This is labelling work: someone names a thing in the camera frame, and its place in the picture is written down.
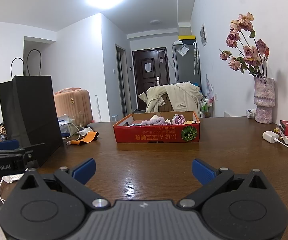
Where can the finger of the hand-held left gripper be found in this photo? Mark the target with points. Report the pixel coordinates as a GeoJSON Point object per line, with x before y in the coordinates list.
{"type": "Point", "coordinates": [6, 145]}
{"type": "Point", "coordinates": [14, 152]}

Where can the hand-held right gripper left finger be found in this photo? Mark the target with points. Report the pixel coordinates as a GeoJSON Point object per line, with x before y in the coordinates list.
{"type": "Point", "coordinates": [85, 170]}

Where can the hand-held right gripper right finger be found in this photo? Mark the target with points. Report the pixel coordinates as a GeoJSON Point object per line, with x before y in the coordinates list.
{"type": "Point", "coordinates": [203, 171]}

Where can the purple satin ribbon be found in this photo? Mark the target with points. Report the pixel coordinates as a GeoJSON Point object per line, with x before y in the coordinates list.
{"type": "Point", "coordinates": [178, 119]}

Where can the red cardboard box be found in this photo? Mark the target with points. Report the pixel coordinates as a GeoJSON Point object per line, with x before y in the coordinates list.
{"type": "Point", "coordinates": [156, 133]}

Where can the white yellow plush toy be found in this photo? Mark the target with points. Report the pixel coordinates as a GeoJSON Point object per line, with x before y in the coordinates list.
{"type": "Point", "coordinates": [167, 121]}

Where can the white round sponge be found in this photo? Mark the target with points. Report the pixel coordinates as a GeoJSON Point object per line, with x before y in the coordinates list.
{"type": "Point", "coordinates": [155, 117]}

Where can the crumpled white tissue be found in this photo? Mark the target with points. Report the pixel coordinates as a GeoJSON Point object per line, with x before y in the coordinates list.
{"type": "Point", "coordinates": [11, 178]}

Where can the white plastic object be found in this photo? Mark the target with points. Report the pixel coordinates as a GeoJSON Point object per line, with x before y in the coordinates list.
{"type": "Point", "coordinates": [86, 131]}

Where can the black paper bag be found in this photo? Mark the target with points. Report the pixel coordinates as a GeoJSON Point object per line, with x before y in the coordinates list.
{"type": "Point", "coordinates": [31, 110]}

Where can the clear plastic container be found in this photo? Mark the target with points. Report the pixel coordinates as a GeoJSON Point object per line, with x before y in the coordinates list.
{"type": "Point", "coordinates": [67, 127]}

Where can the white mop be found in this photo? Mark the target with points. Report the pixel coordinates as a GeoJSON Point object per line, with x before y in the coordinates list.
{"type": "Point", "coordinates": [97, 107]}

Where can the white flat board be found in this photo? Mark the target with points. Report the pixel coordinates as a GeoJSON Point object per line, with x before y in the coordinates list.
{"type": "Point", "coordinates": [233, 114]}

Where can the pink suitcase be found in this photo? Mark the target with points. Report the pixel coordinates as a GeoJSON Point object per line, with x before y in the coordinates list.
{"type": "Point", "coordinates": [71, 105]}

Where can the white charger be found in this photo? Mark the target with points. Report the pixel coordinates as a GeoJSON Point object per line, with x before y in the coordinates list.
{"type": "Point", "coordinates": [270, 137]}

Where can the small white bottle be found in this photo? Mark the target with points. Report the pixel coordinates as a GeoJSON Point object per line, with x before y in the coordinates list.
{"type": "Point", "coordinates": [251, 113]}

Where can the wooden chair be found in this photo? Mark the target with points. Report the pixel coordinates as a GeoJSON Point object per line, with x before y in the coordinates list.
{"type": "Point", "coordinates": [165, 105]}

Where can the beige coat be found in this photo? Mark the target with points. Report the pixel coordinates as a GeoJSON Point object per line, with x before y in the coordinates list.
{"type": "Point", "coordinates": [183, 97]}

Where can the grey interior door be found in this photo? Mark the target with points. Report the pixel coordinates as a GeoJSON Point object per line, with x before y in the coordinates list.
{"type": "Point", "coordinates": [121, 85]}

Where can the pink mottled vase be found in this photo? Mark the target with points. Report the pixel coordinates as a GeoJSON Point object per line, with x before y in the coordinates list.
{"type": "Point", "coordinates": [264, 100]}

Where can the dark brown entrance door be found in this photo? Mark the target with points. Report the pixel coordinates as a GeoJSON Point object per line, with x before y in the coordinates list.
{"type": "Point", "coordinates": [151, 90]}

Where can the grey fridge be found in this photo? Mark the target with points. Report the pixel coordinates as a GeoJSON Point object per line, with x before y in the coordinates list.
{"type": "Point", "coordinates": [185, 70]}

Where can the white hanging umbrella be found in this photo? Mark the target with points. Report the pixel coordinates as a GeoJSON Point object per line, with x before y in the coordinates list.
{"type": "Point", "coordinates": [195, 58]}

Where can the paper note on door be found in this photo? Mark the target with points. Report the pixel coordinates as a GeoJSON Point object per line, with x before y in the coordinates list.
{"type": "Point", "coordinates": [147, 67]}

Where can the paper sheet on fridge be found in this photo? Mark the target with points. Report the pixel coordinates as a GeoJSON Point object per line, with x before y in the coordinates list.
{"type": "Point", "coordinates": [183, 50]}

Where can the dried pink roses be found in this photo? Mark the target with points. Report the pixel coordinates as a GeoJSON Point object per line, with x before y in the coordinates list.
{"type": "Point", "coordinates": [250, 52]}

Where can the yellow black box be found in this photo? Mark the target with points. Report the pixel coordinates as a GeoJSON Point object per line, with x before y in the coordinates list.
{"type": "Point", "coordinates": [186, 37]}

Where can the small ceiling lamp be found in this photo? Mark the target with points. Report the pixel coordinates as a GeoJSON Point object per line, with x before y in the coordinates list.
{"type": "Point", "coordinates": [155, 22]}

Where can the purple wall sticker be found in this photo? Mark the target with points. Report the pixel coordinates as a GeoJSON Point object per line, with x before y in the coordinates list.
{"type": "Point", "coordinates": [209, 86]}

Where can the white framed wall panel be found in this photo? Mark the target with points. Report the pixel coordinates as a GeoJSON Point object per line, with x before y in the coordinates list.
{"type": "Point", "coordinates": [203, 35]}

